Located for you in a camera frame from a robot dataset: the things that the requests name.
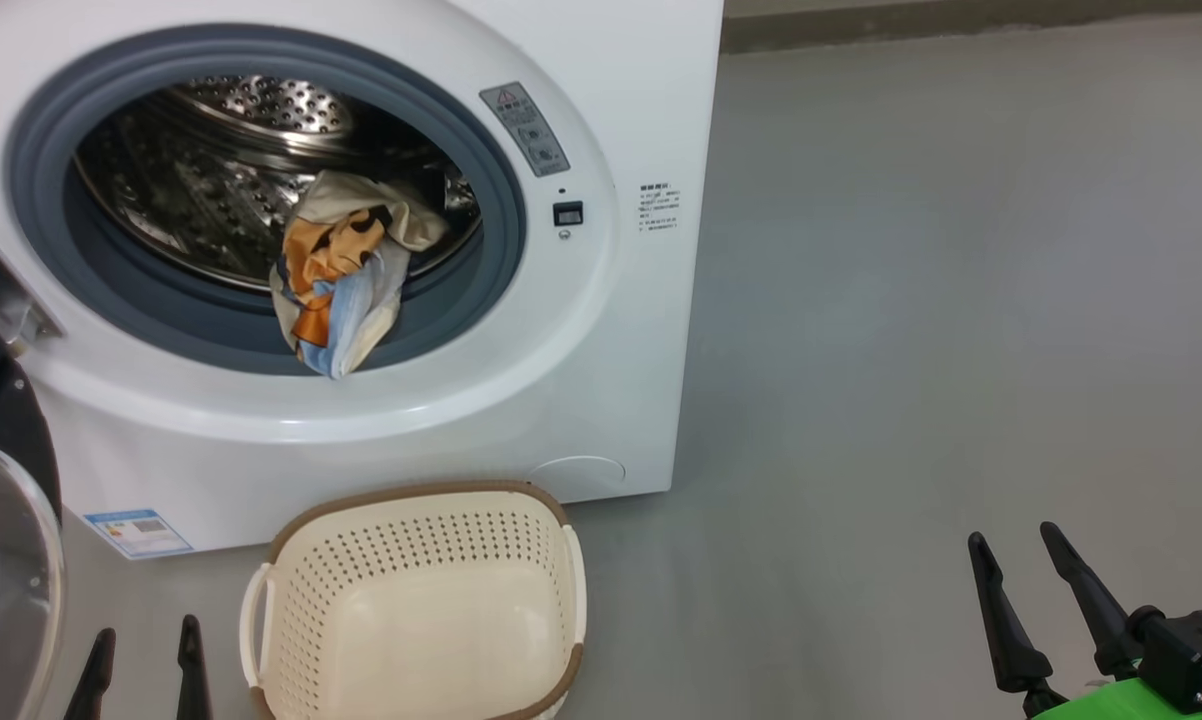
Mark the washing machine door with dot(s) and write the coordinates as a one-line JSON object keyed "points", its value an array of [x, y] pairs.
{"points": [[6, 560]]}

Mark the cream perforated laundry basket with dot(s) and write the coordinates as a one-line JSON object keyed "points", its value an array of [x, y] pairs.
{"points": [[421, 620]]}

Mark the white front-load washing machine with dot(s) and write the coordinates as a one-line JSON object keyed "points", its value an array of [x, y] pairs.
{"points": [[461, 400]]}

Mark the stainless steel washer drum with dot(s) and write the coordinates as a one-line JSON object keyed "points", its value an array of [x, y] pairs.
{"points": [[201, 180]]}

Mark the black door latch socket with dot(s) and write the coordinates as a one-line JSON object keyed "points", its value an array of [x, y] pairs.
{"points": [[568, 213]]}

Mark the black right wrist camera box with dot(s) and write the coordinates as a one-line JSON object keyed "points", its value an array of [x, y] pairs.
{"points": [[1196, 655]]}

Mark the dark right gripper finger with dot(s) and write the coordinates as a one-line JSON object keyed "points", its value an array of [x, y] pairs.
{"points": [[1101, 620], [1016, 650]]}

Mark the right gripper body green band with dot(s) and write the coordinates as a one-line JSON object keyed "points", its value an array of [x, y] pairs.
{"points": [[1111, 705]]}

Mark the grey warning label sticker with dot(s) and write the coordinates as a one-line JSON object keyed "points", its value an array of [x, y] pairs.
{"points": [[526, 130]]}

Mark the round white filter cover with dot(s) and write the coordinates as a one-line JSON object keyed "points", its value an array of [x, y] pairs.
{"points": [[576, 478]]}

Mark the cream garment with orange print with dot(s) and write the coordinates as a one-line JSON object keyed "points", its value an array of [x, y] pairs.
{"points": [[346, 260]]}

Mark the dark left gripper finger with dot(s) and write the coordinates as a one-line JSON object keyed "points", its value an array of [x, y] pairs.
{"points": [[93, 690], [192, 680]]}

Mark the silver door hinge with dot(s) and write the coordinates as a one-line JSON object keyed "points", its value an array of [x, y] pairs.
{"points": [[1, 290]]}

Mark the blue energy label sticker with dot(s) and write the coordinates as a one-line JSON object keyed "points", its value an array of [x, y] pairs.
{"points": [[138, 533]]}

